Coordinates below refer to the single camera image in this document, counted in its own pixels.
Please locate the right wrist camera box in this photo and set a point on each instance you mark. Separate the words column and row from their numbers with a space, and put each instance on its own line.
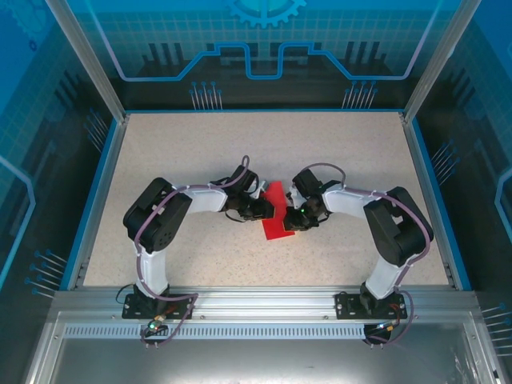
column 295, row 197

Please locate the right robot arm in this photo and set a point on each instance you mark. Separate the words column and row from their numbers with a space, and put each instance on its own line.
column 400, row 232

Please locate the grey sheet metal tray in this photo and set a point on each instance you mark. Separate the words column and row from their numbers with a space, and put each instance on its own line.
column 240, row 360

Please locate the aluminium table edge rail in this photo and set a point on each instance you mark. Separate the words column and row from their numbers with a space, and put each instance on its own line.
column 427, row 192
column 103, row 192

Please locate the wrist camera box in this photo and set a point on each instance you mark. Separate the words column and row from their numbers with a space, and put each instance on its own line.
column 262, row 186
column 295, row 197

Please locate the aluminium frame post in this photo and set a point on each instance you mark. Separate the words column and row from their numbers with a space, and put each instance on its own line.
column 440, row 60
column 86, row 60

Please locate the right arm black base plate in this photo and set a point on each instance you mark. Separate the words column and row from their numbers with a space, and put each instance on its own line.
column 348, row 306

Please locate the grooved aluminium mounting rail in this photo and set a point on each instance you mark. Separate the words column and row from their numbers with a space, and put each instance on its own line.
column 260, row 304

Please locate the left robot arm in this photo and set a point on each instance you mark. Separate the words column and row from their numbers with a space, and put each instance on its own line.
column 160, row 216

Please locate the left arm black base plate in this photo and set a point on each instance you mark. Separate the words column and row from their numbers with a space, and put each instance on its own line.
column 136, row 310

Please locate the blue gear print panel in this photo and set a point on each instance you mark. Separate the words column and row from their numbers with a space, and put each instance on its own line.
column 256, row 24

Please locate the blue circuit print panel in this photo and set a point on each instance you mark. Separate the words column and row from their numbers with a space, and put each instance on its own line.
column 32, row 120
column 480, row 120

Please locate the red square paper sheet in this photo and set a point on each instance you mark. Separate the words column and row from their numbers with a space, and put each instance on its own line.
column 276, row 231

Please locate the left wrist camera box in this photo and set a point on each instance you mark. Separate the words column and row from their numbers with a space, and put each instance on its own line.
column 262, row 186

